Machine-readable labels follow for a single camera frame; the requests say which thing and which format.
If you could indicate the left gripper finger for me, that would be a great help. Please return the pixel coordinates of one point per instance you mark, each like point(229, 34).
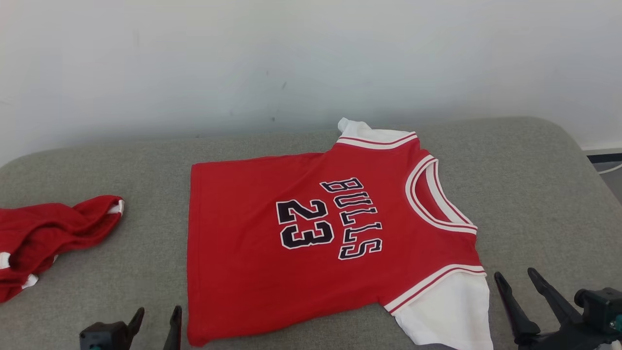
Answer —
point(136, 323)
point(175, 335)

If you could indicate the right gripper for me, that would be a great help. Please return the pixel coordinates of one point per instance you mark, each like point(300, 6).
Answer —
point(563, 340)

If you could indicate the red Bulls jersey white sleeves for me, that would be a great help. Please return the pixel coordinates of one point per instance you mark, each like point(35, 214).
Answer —
point(252, 272)

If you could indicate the red Bulls shorts white stripes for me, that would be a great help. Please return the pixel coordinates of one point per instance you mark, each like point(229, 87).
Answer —
point(43, 233)

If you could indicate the grey fabric sofa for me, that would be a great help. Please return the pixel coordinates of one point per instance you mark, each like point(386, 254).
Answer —
point(97, 272)

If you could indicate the white and black baseboard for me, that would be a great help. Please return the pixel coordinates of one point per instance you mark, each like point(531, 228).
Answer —
point(605, 155)

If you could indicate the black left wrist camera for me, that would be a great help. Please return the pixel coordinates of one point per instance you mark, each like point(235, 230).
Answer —
point(104, 335)

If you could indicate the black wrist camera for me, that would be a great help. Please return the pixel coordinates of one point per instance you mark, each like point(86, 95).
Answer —
point(104, 335)
point(600, 306)

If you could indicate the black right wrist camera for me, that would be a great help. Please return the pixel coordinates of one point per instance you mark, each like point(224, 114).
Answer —
point(600, 306)

